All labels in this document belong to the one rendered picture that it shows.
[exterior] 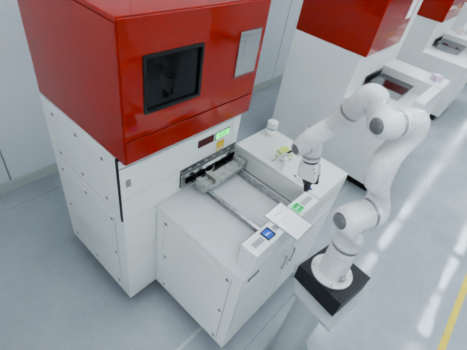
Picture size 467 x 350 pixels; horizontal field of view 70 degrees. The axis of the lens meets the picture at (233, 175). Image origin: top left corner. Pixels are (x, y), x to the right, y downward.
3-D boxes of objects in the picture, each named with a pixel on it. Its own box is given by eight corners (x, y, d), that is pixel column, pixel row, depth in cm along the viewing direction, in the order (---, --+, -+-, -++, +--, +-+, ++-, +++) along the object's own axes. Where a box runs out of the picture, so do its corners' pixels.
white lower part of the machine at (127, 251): (74, 239, 251) (53, 153, 198) (162, 191, 302) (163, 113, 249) (131, 305, 220) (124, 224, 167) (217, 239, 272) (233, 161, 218)
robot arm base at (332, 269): (360, 280, 151) (377, 255, 140) (330, 296, 142) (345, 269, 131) (332, 250, 163) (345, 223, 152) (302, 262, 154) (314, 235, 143)
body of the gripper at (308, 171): (297, 157, 156) (295, 177, 162) (316, 164, 150) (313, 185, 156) (306, 151, 160) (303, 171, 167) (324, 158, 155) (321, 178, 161)
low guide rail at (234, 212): (196, 185, 196) (197, 182, 194) (199, 184, 197) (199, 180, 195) (262, 237, 174) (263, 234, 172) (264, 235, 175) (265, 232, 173)
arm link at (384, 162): (338, 219, 136) (367, 212, 143) (358, 239, 128) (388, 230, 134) (381, 103, 110) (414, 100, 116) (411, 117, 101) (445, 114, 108)
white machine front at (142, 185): (121, 220, 168) (115, 159, 142) (229, 159, 219) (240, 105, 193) (124, 224, 167) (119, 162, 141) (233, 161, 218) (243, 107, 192)
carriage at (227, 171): (194, 186, 191) (194, 182, 189) (236, 161, 213) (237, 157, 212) (203, 194, 187) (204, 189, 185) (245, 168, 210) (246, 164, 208)
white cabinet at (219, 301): (155, 286, 233) (156, 205, 180) (244, 218, 293) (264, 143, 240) (221, 355, 205) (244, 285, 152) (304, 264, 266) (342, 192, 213)
